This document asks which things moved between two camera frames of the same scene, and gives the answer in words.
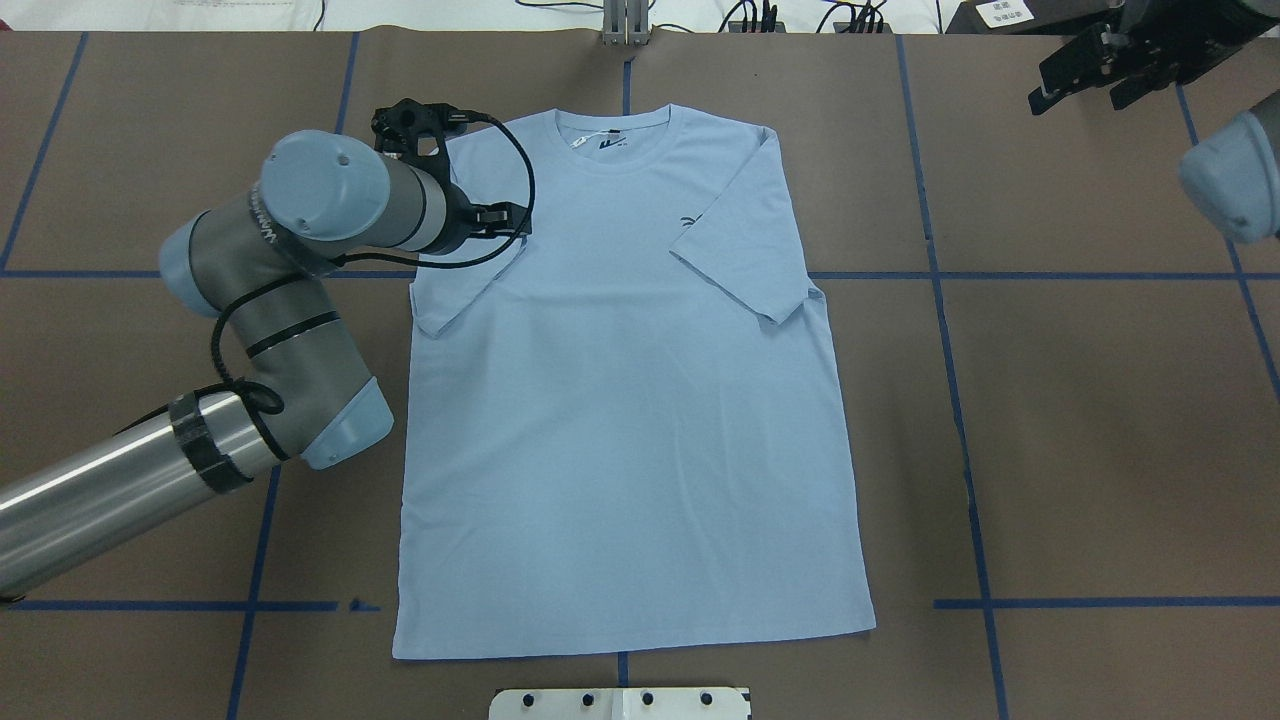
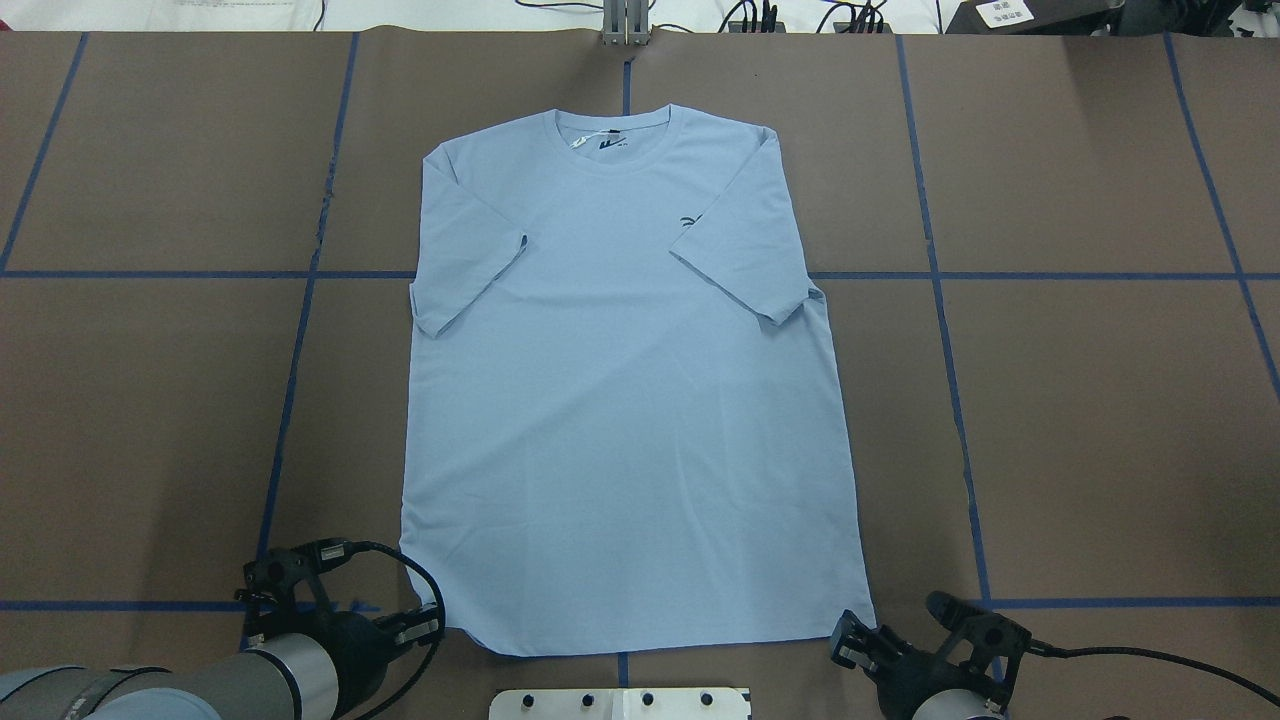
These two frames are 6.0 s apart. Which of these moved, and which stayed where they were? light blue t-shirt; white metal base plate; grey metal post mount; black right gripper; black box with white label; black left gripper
Moved: black right gripper; black left gripper
Stayed: light blue t-shirt; grey metal post mount; white metal base plate; black box with white label
